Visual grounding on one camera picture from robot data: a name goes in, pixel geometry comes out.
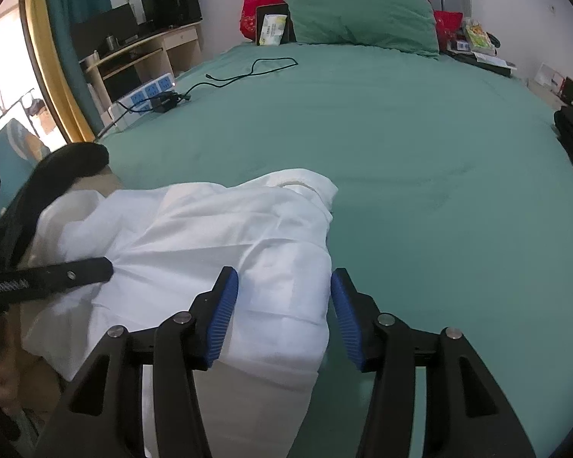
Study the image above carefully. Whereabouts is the white garment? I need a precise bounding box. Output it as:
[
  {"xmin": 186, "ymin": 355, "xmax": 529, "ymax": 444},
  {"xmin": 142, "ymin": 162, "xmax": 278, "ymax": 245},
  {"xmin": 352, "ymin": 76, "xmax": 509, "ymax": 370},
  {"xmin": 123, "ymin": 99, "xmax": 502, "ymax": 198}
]
[{"xmin": 21, "ymin": 168, "xmax": 340, "ymax": 458}]

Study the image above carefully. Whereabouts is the teal curtain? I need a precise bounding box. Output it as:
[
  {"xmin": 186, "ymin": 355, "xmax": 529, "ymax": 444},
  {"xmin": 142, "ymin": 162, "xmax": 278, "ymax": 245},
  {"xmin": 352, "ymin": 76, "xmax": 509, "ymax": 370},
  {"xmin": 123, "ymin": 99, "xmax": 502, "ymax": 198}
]
[{"xmin": 43, "ymin": 0, "xmax": 113, "ymax": 129}]

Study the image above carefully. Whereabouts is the black monitor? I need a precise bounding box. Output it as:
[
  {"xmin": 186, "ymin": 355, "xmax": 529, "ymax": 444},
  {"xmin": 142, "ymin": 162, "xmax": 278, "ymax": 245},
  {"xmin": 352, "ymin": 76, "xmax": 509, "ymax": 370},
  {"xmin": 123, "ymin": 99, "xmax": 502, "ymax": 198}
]
[{"xmin": 69, "ymin": 2, "xmax": 139, "ymax": 56}]

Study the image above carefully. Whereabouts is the white box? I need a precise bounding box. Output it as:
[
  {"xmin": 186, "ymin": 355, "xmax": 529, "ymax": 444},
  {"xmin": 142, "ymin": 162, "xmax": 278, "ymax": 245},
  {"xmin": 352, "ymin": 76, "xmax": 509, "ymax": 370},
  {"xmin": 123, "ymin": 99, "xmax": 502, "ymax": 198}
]
[{"xmin": 535, "ymin": 62, "xmax": 567, "ymax": 94}]

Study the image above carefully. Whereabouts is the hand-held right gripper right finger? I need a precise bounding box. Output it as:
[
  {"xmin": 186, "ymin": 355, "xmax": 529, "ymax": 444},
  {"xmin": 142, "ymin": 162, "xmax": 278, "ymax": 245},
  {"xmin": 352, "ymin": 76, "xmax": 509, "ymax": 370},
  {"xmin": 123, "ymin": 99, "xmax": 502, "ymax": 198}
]
[{"xmin": 330, "ymin": 268, "xmax": 538, "ymax": 458}]

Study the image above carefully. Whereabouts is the black cable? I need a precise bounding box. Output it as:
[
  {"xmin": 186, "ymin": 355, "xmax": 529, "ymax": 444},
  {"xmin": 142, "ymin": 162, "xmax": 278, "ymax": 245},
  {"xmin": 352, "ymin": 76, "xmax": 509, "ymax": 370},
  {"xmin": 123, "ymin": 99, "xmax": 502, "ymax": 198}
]
[{"xmin": 174, "ymin": 57, "xmax": 298, "ymax": 104}]

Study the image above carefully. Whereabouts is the teal cushion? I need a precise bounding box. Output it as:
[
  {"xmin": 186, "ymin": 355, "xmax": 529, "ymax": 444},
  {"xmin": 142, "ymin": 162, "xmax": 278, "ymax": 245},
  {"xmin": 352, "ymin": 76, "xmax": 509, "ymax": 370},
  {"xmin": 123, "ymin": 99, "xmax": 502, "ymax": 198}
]
[{"xmin": 0, "ymin": 118, "xmax": 54, "ymax": 221}]

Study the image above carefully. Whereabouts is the green pillow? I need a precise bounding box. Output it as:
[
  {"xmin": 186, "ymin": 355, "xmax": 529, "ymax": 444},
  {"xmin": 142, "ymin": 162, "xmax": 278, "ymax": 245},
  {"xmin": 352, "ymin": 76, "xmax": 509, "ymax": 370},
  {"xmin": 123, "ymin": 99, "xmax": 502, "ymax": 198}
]
[{"xmin": 272, "ymin": 0, "xmax": 441, "ymax": 59}]

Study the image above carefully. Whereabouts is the wooden desk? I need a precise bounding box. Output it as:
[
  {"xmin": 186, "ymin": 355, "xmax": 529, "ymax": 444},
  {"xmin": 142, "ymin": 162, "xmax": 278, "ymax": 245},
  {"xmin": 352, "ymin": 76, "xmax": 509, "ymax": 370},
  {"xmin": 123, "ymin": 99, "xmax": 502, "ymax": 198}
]
[{"xmin": 79, "ymin": 23, "xmax": 204, "ymax": 106}]

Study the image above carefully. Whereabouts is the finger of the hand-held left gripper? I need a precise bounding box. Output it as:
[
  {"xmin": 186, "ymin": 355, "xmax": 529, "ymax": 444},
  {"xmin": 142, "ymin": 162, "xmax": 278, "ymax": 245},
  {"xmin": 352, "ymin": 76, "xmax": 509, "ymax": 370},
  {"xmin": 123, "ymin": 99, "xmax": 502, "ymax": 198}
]
[
  {"xmin": 0, "ymin": 143, "xmax": 112, "ymax": 269},
  {"xmin": 0, "ymin": 256, "xmax": 114, "ymax": 316}
]

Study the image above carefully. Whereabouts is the person's left hand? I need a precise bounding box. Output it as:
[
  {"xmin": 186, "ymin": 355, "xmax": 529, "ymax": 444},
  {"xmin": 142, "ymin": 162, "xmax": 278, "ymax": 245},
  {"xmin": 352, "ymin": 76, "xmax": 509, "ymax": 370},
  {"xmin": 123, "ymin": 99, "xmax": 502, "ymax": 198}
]
[{"xmin": 0, "ymin": 317, "xmax": 34, "ymax": 408}]

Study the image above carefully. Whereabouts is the white power strip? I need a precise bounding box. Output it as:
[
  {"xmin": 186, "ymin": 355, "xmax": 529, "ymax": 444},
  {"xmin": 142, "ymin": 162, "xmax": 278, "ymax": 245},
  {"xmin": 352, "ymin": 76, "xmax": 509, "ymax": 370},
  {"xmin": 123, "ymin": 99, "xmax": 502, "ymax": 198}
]
[{"xmin": 107, "ymin": 74, "xmax": 175, "ymax": 127}]

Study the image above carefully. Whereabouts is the black charger adapter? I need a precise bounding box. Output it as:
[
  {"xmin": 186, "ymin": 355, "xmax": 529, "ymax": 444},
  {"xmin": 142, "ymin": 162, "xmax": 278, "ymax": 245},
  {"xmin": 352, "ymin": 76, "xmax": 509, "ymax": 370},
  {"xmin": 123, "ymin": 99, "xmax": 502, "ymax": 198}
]
[{"xmin": 150, "ymin": 92, "xmax": 192, "ymax": 115}]

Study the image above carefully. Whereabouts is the yellow window frame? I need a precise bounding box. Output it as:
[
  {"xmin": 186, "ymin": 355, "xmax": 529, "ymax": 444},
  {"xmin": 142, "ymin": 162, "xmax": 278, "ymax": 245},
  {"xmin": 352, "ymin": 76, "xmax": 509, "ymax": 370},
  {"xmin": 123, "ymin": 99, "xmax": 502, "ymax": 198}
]
[{"xmin": 24, "ymin": 0, "xmax": 97, "ymax": 145}]

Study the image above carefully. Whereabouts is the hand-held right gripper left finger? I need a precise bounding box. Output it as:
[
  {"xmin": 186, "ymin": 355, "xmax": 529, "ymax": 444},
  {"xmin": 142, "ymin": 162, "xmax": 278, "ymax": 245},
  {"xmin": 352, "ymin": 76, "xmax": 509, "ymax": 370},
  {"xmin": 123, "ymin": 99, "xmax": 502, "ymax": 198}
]
[{"xmin": 33, "ymin": 266, "xmax": 240, "ymax": 458}]

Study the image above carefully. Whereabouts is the white tissue pack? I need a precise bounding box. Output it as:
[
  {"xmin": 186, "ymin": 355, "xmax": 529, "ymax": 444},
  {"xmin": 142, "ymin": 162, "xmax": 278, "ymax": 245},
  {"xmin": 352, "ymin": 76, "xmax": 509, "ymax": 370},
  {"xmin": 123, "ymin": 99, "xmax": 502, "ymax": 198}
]
[{"xmin": 259, "ymin": 13, "xmax": 288, "ymax": 47}]

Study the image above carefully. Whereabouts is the red pillow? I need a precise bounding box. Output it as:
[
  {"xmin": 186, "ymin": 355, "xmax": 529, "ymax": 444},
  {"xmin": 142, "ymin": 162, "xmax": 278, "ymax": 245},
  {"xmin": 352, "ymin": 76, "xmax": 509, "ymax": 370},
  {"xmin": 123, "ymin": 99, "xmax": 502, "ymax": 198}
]
[
  {"xmin": 432, "ymin": 10, "xmax": 465, "ymax": 52},
  {"xmin": 240, "ymin": 0, "xmax": 293, "ymax": 39}
]

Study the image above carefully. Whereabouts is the black tablet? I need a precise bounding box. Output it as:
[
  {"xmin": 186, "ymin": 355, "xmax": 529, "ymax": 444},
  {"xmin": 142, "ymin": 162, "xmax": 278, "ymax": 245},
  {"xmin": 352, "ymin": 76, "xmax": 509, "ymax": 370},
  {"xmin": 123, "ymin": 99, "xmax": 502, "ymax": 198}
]
[{"xmin": 255, "ymin": 3, "xmax": 297, "ymax": 47}]

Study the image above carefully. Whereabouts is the stack of books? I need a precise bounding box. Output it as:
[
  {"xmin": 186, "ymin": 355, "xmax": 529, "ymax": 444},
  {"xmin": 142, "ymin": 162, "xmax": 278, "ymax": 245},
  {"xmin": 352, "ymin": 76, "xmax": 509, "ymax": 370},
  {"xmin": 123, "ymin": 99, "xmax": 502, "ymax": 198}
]
[{"xmin": 461, "ymin": 18, "xmax": 498, "ymax": 56}]

